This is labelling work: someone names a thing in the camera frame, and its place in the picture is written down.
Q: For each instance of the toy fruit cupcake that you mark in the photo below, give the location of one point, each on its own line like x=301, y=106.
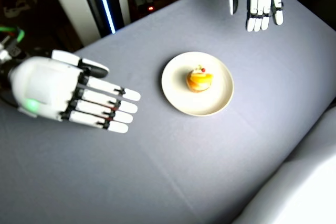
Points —
x=199, y=81

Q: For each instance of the round cream plate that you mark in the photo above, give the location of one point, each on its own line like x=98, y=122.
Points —
x=178, y=95

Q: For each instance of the wide white upright panel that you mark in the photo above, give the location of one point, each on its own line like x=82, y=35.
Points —
x=71, y=3

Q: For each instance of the blue light strip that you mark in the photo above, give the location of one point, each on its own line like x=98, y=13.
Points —
x=105, y=1

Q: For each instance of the black device with red light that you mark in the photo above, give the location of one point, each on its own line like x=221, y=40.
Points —
x=145, y=3

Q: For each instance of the grey table cloth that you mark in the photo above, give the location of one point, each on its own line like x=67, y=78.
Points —
x=157, y=161

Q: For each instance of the white backdrop sheet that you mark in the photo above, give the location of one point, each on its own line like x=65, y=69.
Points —
x=302, y=187

